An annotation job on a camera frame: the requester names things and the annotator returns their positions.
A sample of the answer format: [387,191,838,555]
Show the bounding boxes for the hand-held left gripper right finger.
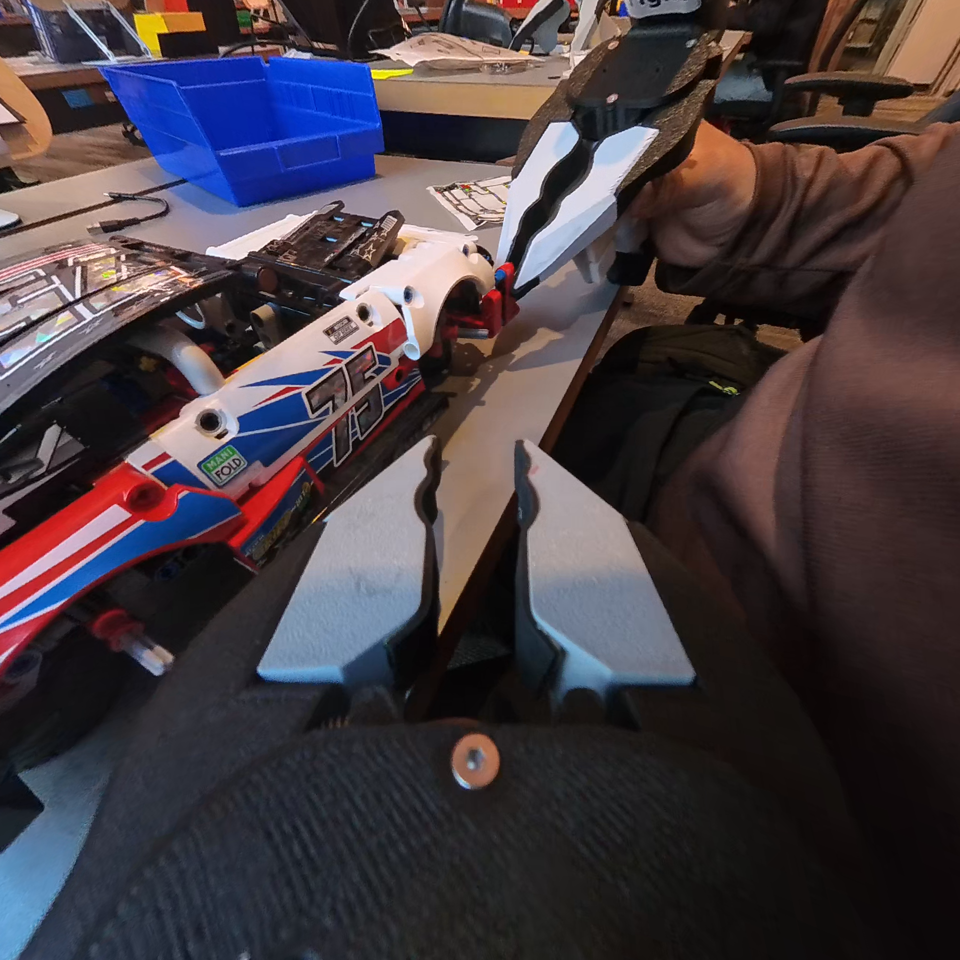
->
[513,439,698,703]

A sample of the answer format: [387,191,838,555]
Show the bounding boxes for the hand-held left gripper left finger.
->
[256,435,443,684]

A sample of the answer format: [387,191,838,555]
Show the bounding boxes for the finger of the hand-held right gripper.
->
[497,119,584,274]
[512,125,660,300]

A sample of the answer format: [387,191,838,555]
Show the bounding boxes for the red beam assembly blue pins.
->
[480,260,523,340]

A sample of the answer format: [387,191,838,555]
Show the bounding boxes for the toy race car model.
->
[0,199,523,769]

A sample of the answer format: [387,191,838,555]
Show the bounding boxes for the person's right forearm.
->
[656,119,960,300]

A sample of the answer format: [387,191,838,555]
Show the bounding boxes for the neighbouring grey desk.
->
[368,29,751,121]

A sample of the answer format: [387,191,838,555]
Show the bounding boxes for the person's right hand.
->
[628,123,759,267]

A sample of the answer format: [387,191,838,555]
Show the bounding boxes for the shiny sticker sheet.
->
[426,174,516,230]

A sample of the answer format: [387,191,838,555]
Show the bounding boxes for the scattered paper sheets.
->
[369,31,560,73]

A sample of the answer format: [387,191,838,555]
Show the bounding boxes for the dark backpack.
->
[551,322,788,525]

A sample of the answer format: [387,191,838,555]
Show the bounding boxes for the blue container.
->
[98,54,385,207]

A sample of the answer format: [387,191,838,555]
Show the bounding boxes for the yellow block toy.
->
[131,9,208,58]

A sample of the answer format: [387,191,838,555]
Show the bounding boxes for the black cable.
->
[84,189,171,235]

